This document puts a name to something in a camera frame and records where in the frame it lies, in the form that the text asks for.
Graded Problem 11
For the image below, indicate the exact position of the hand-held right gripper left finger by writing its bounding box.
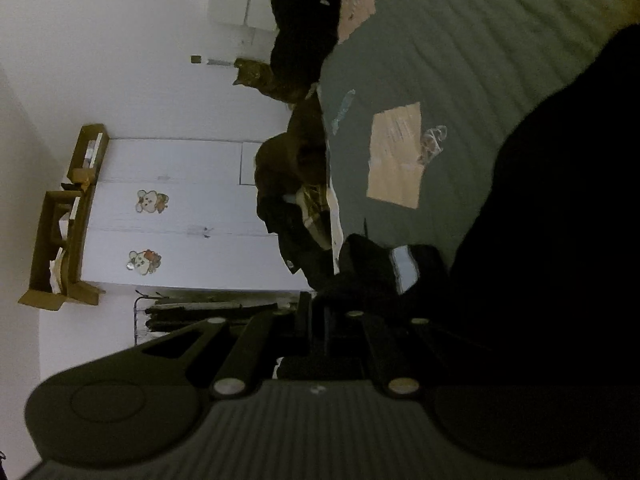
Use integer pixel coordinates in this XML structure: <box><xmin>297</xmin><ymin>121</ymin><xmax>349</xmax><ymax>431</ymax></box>
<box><xmin>107</xmin><ymin>292</ymin><xmax>313</xmax><ymax>401</ymax></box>

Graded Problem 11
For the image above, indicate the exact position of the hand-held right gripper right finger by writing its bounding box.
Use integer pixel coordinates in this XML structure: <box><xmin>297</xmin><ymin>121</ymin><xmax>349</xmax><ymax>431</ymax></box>
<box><xmin>322</xmin><ymin>305</ymin><xmax>501</xmax><ymax>401</ymax></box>

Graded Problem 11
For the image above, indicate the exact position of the black garment with pale label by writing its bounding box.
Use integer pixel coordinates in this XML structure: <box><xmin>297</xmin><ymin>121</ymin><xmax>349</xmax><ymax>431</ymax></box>
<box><xmin>277</xmin><ymin>25</ymin><xmax>640</xmax><ymax>386</ymax></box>

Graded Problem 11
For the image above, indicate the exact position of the black metal clothes rack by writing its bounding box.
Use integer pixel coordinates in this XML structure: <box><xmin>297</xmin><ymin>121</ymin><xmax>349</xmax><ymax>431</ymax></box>
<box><xmin>132</xmin><ymin>284</ymin><xmax>302</xmax><ymax>347</ymax></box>

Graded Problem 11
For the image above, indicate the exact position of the white printed bedsheet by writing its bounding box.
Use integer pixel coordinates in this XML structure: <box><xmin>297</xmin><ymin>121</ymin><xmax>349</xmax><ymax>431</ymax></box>
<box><xmin>315</xmin><ymin>82</ymin><xmax>347</xmax><ymax>275</ymax></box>

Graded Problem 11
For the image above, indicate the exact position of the olive plaid cloth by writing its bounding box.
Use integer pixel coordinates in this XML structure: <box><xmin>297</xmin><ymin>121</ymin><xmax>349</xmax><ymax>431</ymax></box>
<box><xmin>294</xmin><ymin>182</ymin><xmax>334</xmax><ymax>252</ymax></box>

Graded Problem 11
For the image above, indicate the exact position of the dark brown fleece garment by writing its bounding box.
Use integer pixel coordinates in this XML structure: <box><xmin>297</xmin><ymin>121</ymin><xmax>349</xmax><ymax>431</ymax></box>
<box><xmin>254</xmin><ymin>95</ymin><xmax>329</xmax><ymax>202</ymax></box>

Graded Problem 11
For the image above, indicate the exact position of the cartoon animal sticker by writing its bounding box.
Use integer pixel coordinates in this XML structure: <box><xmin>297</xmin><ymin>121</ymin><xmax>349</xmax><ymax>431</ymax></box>
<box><xmin>126</xmin><ymin>249</ymin><xmax>164</xmax><ymax>277</ymax></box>
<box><xmin>135</xmin><ymin>189</ymin><xmax>169</xmax><ymax>215</ymax></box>

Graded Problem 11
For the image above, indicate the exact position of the white wardrobe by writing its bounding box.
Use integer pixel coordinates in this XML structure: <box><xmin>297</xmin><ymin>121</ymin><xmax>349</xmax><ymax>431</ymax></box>
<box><xmin>80</xmin><ymin>135</ymin><xmax>302</xmax><ymax>292</ymax></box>

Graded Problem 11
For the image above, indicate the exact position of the tabby cat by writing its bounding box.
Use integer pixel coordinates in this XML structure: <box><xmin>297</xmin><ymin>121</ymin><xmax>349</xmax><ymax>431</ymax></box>
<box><xmin>232</xmin><ymin>57</ymin><xmax>312</xmax><ymax>107</ymax></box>

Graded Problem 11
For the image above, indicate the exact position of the grey patchwork quilt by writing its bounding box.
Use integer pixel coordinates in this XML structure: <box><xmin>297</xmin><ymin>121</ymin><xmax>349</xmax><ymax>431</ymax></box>
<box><xmin>315</xmin><ymin>0</ymin><xmax>640</xmax><ymax>281</ymax></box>

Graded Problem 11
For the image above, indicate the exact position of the black fluffy garment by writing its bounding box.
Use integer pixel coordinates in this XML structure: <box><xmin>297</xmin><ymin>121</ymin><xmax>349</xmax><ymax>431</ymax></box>
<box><xmin>267</xmin><ymin>0</ymin><xmax>352</xmax><ymax>87</ymax></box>

